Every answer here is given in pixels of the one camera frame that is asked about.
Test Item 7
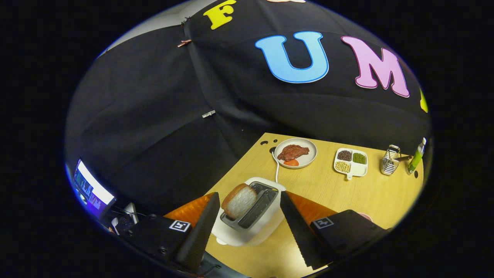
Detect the round white meat plate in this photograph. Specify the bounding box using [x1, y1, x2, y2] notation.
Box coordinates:
[274, 138, 318, 169]

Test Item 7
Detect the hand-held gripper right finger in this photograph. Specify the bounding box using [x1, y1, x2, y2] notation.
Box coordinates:
[280, 190, 388, 271]

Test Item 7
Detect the black backdrop cloth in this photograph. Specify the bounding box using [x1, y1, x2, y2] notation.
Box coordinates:
[66, 0, 431, 217]

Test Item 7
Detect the metal wire utensil holder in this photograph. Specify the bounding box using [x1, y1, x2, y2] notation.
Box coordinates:
[380, 145, 402, 176]

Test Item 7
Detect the red meat slice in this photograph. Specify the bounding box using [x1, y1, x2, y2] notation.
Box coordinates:
[277, 144, 310, 161]

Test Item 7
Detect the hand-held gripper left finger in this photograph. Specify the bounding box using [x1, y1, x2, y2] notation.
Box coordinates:
[127, 192, 221, 273]

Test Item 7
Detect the white toaster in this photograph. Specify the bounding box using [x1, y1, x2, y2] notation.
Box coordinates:
[211, 177, 287, 247]

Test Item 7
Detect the green label drink bottle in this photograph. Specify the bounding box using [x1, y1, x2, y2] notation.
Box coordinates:
[406, 138, 427, 175]

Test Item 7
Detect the white bread slice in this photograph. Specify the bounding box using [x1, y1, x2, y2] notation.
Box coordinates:
[221, 183, 257, 220]

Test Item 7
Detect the computer monitor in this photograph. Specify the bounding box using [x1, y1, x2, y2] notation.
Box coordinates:
[73, 158, 116, 219]

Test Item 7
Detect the white divided bean dish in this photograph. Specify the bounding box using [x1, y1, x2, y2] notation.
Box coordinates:
[333, 148, 368, 180]

